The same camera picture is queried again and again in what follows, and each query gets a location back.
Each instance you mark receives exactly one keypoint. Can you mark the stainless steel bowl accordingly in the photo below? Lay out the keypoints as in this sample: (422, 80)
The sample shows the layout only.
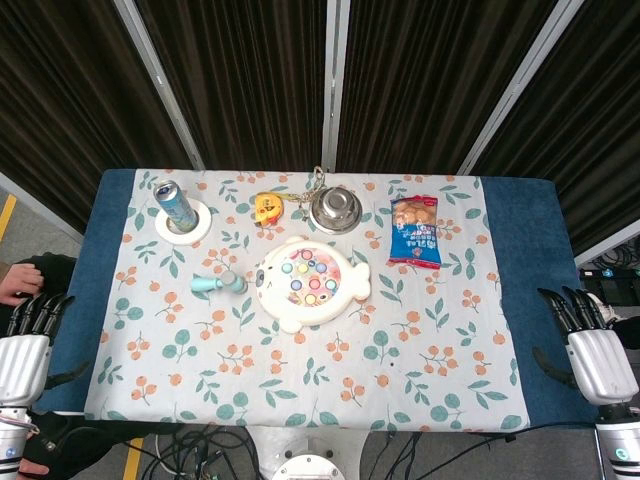
(336, 212)

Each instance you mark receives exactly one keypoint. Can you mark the yellow tape measure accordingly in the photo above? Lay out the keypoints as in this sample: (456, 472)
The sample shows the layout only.
(269, 207)

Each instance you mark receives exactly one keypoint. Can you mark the blue drink can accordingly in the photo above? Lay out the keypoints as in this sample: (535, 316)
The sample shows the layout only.
(175, 205)

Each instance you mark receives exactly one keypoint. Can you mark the aluminium partition post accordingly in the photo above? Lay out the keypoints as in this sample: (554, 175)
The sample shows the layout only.
(160, 85)
(520, 85)
(335, 85)

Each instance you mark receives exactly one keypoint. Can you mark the blue snack bag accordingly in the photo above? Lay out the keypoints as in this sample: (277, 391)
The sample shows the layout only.
(415, 235)

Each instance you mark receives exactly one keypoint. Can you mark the dark blue table cover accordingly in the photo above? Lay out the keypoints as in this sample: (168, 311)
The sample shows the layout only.
(530, 240)

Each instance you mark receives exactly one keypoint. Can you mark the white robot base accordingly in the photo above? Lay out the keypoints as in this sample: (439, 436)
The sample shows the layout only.
(310, 455)

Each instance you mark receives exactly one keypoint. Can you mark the white whack-a-mole toy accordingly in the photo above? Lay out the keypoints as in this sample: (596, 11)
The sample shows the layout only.
(275, 300)

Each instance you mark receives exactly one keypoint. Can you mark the floral print tablecloth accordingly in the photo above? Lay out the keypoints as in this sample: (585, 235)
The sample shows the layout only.
(310, 370)

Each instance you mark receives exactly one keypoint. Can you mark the light blue toy hammer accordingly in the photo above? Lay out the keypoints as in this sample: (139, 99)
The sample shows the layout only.
(227, 282)

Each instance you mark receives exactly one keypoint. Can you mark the person in black clothes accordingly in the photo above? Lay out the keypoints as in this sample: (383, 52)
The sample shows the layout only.
(15, 282)

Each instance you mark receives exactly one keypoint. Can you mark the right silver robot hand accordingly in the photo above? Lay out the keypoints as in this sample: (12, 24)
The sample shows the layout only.
(602, 365)

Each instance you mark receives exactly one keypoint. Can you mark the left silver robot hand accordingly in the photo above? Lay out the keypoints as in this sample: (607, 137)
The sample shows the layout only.
(22, 365)

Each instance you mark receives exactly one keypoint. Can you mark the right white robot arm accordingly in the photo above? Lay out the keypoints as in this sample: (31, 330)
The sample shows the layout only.
(620, 445)

